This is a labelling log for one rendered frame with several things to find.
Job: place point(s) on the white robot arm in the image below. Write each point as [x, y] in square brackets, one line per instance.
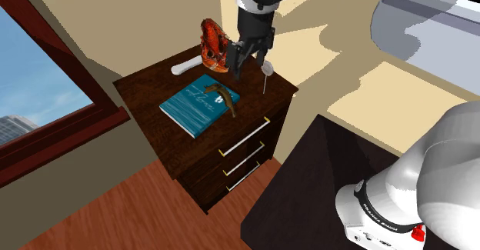
[442, 174]

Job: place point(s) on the dark wooden chest of drawers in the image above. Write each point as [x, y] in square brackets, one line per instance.
[157, 88]

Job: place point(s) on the white bone-shaped toy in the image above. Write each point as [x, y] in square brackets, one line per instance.
[185, 66]

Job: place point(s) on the dark robot stand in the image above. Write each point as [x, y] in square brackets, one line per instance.
[300, 189]

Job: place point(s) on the red lobster figure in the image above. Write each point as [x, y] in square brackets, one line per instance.
[212, 43]

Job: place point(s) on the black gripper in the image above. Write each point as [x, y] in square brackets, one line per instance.
[255, 26]

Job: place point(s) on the grey bed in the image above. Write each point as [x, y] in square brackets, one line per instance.
[431, 28]

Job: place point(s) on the white round-headed spoon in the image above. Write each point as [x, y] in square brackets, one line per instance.
[267, 68]

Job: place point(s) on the blue book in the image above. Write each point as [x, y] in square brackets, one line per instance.
[187, 108]

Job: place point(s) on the red-framed window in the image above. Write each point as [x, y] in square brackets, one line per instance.
[33, 76]

